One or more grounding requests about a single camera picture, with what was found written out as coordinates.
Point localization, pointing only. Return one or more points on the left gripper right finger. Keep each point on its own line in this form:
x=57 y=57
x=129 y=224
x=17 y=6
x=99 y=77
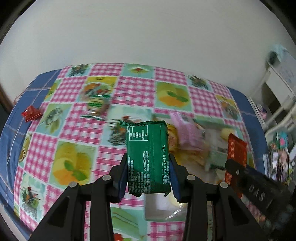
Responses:
x=231 y=218

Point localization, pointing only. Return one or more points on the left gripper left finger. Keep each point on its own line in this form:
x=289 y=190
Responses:
x=66 y=218

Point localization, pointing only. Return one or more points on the red patterned packet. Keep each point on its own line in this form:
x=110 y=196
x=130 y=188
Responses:
x=237 y=152

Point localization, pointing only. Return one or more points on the yellow pudding cup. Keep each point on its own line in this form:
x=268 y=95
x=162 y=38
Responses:
x=225 y=132

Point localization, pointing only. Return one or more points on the purple snack packet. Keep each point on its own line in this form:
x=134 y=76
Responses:
x=189 y=135

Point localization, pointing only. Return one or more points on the yellow soft bread packet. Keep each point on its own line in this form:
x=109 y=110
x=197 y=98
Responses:
x=173 y=140

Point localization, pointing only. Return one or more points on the dark green snack packet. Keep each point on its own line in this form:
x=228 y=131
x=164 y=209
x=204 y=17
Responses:
x=148 y=160

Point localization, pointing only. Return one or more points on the dark red nice snack packet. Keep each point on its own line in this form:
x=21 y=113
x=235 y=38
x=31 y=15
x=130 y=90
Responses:
x=31 y=114

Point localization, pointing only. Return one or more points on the green-edged clear biscuit packet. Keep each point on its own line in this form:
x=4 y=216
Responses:
x=97 y=107

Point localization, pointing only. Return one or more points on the light teal snack packet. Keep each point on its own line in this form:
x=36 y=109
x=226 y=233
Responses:
x=215 y=160

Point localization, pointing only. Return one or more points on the orange barcode bread packet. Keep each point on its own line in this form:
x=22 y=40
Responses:
x=199 y=157

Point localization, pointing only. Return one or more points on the colourful clutter pile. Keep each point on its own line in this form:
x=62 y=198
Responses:
x=280 y=165

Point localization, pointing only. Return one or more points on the white tray with teal rim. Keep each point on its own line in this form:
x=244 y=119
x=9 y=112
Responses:
x=161 y=208

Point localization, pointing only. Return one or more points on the white wooden shelf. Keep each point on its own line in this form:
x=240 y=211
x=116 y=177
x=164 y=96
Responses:
x=279 y=78

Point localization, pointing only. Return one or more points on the pink checkered picture tablecloth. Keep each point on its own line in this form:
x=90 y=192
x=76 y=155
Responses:
x=61 y=146

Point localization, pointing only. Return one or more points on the blue plaid bed cover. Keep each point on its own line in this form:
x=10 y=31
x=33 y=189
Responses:
x=14 y=131

